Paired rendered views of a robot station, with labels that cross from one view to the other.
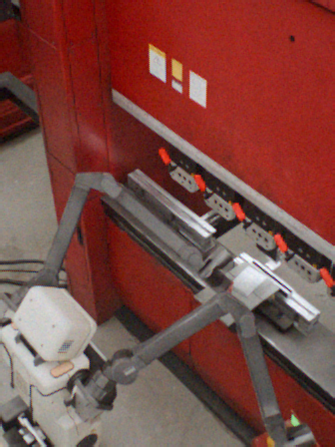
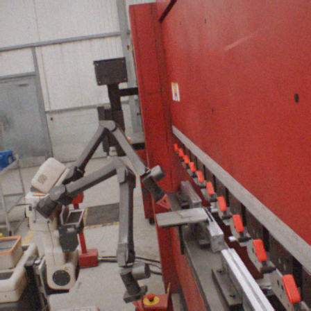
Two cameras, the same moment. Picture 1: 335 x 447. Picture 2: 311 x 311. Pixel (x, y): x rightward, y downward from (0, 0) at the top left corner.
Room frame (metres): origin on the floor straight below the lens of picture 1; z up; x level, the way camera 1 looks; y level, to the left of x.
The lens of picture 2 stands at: (0.00, -1.38, 1.77)
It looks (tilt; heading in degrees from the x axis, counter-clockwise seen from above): 12 degrees down; 36
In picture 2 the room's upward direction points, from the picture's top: 7 degrees counter-clockwise
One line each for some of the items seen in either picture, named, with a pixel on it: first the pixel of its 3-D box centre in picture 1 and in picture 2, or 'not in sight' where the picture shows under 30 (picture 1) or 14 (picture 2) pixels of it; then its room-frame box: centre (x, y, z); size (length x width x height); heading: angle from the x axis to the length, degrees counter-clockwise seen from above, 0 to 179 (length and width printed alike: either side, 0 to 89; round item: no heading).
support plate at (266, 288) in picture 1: (236, 292); (180, 216); (1.70, -0.26, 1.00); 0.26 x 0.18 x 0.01; 130
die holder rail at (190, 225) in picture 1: (169, 209); (190, 196); (2.22, -0.02, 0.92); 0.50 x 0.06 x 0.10; 40
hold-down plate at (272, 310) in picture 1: (259, 303); (199, 234); (1.73, -0.36, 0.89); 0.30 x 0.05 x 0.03; 40
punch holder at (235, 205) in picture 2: not in sight; (246, 216); (1.20, -0.87, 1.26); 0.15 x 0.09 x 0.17; 40
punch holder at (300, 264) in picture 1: (308, 251); (209, 175); (1.66, -0.48, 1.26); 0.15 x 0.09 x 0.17; 40
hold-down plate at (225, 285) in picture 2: not in sight; (225, 287); (1.29, -0.72, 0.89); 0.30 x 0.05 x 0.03; 40
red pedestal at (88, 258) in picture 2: not in sight; (79, 225); (2.44, 1.43, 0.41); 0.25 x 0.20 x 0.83; 130
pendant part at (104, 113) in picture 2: not in sight; (106, 125); (2.37, 0.81, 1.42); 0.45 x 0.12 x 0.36; 44
